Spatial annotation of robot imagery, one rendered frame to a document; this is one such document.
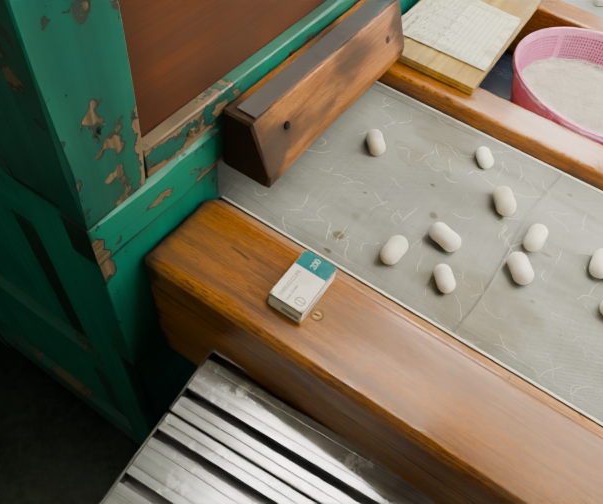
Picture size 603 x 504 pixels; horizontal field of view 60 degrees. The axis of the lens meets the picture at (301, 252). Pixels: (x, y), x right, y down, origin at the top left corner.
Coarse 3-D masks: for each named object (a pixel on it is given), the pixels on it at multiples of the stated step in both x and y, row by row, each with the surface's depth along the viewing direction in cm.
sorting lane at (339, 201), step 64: (384, 128) 66; (448, 128) 68; (256, 192) 57; (320, 192) 58; (384, 192) 60; (448, 192) 61; (512, 192) 62; (576, 192) 63; (320, 256) 53; (448, 256) 55; (576, 256) 57; (448, 320) 51; (512, 320) 52; (576, 320) 52; (576, 384) 48
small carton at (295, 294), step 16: (304, 256) 48; (288, 272) 46; (304, 272) 47; (320, 272) 47; (288, 288) 45; (304, 288) 46; (320, 288) 46; (272, 304) 46; (288, 304) 44; (304, 304) 45
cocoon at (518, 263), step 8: (512, 256) 54; (520, 256) 54; (512, 264) 54; (520, 264) 53; (528, 264) 53; (512, 272) 54; (520, 272) 53; (528, 272) 53; (520, 280) 53; (528, 280) 53
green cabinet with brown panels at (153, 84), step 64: (0, 0) 25; (64, 0) 28; (128, 0) 33; (192, 0) 38; (256, 0) 45; (320, 0) 56; (0, 64) 30; (64, 64) 30; (128, 64) 34; (192, 64) 42; (256, 64) 49; (0, 128) 37; (64, 128) 32; (128, 128) 37; (192, 128) 45; (64, 192) 37; (128, 192) 42
